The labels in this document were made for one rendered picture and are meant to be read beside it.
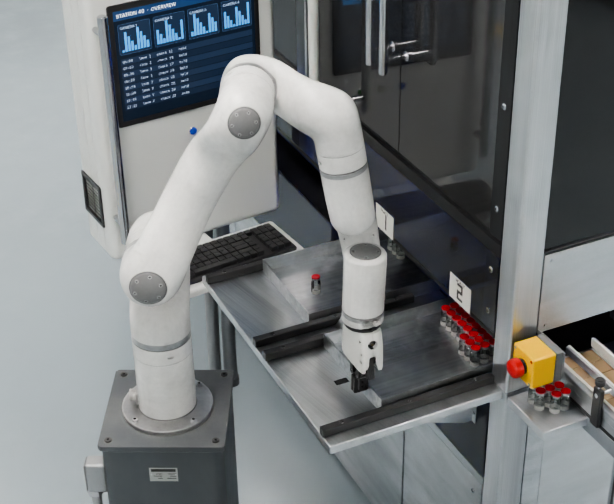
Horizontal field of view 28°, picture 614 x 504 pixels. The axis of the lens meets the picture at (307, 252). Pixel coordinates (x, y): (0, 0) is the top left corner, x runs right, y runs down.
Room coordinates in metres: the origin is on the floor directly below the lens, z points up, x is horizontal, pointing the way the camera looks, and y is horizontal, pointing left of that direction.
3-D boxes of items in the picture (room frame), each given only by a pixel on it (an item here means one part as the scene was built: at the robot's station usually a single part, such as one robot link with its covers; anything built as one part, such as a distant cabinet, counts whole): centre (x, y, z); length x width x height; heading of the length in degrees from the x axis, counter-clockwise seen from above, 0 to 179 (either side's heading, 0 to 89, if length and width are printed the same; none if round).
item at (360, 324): (2.05, -0.11, 1.09); 0.09 x 0.08 x 0.03; 25
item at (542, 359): (2.02, -0.46, 1.00); 0.08 x 0.07 x 0.07; 115
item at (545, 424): (2.02, -0.50, 0.87); 0.14 x 0.13 x 0.02; 115
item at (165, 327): (2.10, 0.30, 1.16); 0.19 x 0.12 x 0.24; 179
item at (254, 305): (2.32, -0.11, 0.87); 0.70 x 0.48 x 0.02; 25
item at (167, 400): (2.06, 0.30, 0.95); 0.19 x 0.19 x 0.18
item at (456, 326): (2.24, -0.34, 0.91); 0.18 x 0.02 x 0.05; 26
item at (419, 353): (2.19, -0.24, 0.90); 0.34 x 0.26 x 0.04; 116
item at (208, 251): (2.73, 0.23, 0.82); 0.40 x 0.14 x 0.02; 121
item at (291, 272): (2.50, -0.10, 0.90); 0.34 x 0.26 x 0.04; 115
